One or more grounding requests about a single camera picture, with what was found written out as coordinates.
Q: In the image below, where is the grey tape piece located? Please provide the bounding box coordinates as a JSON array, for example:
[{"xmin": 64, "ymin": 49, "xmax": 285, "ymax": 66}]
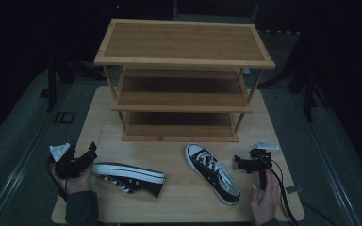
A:
[{"xmin": 285, "ymin": 185, "xmax": 304, "ymax": 194}]

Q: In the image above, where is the person's left hand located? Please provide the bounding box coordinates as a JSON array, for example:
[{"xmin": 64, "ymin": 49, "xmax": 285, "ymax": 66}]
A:
[{"xmin": 50, "ymin": 164, "xmax": 94, "ymax": 196}]

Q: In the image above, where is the black floor socket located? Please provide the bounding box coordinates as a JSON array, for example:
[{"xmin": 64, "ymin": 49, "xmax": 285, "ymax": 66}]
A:
[{"xmin": 54, "ymin": 111, "xmax": 76, "ymax": 124}]

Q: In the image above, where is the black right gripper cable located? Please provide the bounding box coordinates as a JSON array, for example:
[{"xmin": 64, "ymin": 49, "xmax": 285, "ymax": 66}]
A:
[{"xmin": 263, "ymin": 155, "xmax": 302, "ymax": 226}]

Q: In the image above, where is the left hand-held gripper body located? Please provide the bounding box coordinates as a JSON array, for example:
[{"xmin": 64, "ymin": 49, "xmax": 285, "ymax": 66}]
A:
[{"xmin": 48, "ymin": 142, "xmax": 91, "ymax": 180}]

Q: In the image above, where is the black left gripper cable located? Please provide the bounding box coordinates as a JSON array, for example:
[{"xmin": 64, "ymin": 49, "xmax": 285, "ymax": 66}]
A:
[{"xmin": 45, "ymin": 155, "xmax": 69, "ymax": 202}]

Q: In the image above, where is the wooden three-tier shoe rack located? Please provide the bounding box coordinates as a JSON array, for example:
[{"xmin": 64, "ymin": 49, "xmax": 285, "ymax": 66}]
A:
[{"xmin": 93, "ymin": 18, "xmax": 276, "ymax": 143}]

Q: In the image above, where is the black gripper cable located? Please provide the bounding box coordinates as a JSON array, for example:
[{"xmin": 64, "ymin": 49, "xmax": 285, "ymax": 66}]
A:
[
  {"xmin": 263, "ymin": 155, "xmax": 302, "ymax": 226},
  {"xmin": 45, "ymin": 155, "xmax": 69, "ymax": 202}
]

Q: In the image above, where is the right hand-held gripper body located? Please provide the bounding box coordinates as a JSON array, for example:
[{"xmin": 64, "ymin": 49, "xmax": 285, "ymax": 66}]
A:
[{"xmin": 249, "ymin": 139, "xmax": 280, "ymax": 191}]

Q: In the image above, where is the person's right hand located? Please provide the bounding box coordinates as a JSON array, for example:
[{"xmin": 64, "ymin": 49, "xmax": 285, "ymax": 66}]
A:
[{"xmin": 249, "ymin": 169, "xmax": 281, "ymax": 226}]

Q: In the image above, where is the black canvas sneaker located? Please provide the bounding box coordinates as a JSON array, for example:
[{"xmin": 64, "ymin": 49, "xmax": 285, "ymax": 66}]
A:
[
  {"xmin": 90, "ymin": 162, "xmax": 167, "ymax": 199},
  {"xmin": 184, "ymin": 142, "xmax": 242, "ymax": 206}
]

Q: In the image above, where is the dark metal stand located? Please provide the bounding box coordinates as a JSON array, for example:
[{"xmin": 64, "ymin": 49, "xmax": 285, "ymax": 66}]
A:
[
  {"xmin": 44, "ymin": 56, "xmax": 76, "ymax": 114},
  {"xmin": 257, "ymin": 33, "xmax": 328, "ymax": 124}
]

